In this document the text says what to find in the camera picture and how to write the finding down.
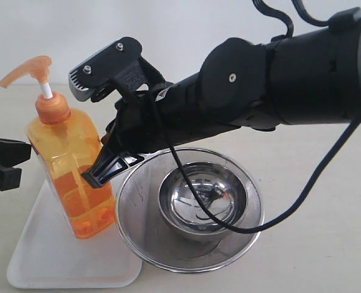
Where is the white rectangular plastic tray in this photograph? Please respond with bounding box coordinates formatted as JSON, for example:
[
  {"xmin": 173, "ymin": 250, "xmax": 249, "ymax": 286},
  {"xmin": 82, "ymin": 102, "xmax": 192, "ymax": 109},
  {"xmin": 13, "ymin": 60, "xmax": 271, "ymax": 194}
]
[{"xmin": 7, "ymin": 183, "xmax": 142, "ymax": 289}]

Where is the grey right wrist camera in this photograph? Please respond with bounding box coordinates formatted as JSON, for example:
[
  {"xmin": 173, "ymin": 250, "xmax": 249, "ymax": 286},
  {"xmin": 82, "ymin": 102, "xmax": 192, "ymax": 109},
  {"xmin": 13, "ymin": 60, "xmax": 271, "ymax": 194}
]
[{"xmin": 68, "ymin": 37, "xmax": 142, "ymax": 103}]

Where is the orange dish soap pump bottle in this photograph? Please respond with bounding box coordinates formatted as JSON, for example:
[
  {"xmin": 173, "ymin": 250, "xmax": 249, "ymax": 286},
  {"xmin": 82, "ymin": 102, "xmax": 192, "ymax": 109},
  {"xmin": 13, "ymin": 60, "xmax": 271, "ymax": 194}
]
[{"xmin": 0, "ymin": 56, "xmax": 115, "ymax": 239}]

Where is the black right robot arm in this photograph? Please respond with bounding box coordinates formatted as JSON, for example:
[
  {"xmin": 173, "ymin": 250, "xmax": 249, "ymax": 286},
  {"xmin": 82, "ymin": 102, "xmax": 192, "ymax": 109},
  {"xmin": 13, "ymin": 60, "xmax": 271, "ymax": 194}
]
[{"xmin": 78, "ymin": 7, "xmax": 361, "ymax": 188}]

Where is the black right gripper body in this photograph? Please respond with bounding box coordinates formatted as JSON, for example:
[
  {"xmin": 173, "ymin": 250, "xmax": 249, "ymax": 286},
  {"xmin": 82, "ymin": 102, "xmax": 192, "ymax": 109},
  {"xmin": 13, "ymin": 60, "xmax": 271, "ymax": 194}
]
[{"xmin": 101, "ymin": 57, "xmax": 173, "ymax": 154}]

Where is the small stainless steel bowl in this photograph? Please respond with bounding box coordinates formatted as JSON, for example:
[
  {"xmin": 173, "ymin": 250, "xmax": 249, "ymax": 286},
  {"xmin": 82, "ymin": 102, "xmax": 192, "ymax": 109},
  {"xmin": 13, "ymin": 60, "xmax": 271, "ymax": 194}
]
[{"xmin": 158, "ymin": 161, "xmax": 249, "ymax": 241}]

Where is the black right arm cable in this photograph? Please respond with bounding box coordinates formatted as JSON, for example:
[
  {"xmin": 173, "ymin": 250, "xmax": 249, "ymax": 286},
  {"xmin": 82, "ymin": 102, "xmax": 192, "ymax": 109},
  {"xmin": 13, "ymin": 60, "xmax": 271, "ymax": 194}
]
[{"xmin": 131, "ymin": 82, "xmax": 361, "ymax": 234}]

